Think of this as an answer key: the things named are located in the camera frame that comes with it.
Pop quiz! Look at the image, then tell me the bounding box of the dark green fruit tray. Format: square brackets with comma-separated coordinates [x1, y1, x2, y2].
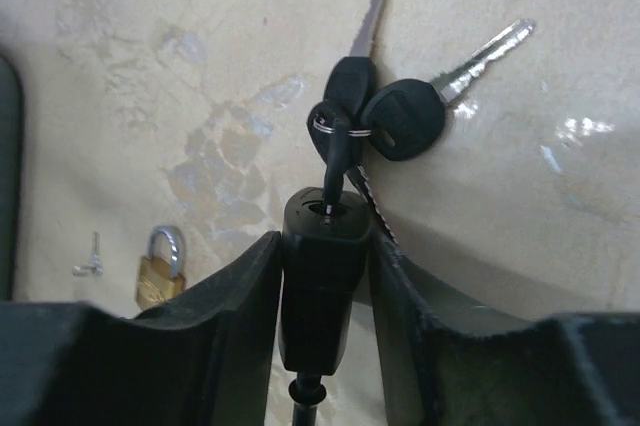
[1, 57, 24, 301]

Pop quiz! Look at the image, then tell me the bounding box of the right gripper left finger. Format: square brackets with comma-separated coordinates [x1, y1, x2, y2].
[1, 232, 281, 425]

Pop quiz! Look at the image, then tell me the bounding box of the brass padlock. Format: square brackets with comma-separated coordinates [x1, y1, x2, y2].
[135, 225, 187, 310]

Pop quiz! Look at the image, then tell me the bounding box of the black padlock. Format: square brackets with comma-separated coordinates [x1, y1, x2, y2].
[279, 187, 373, 425]

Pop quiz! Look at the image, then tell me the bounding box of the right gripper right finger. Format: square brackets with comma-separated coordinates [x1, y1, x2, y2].
[369, 234, 639, 425]

